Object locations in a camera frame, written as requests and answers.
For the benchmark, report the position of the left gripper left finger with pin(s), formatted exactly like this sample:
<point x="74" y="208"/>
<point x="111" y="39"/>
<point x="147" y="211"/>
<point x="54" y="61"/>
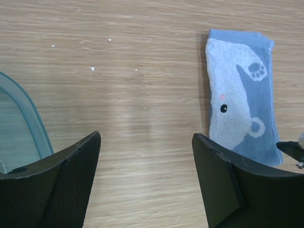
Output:
<point x="53" y="192"/>

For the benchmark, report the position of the blue bear towel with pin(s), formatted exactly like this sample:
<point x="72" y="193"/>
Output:
<point x="242" y="116"/>

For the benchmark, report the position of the translucent blue plastic bin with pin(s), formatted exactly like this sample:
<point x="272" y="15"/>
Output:
<point x="23" y="137"/>

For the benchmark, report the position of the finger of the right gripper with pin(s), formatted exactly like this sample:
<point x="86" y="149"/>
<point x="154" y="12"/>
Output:
<point x="292" y="149"/>

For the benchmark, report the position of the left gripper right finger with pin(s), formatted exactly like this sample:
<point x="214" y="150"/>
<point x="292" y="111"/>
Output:
<point x="238" y="192"/>

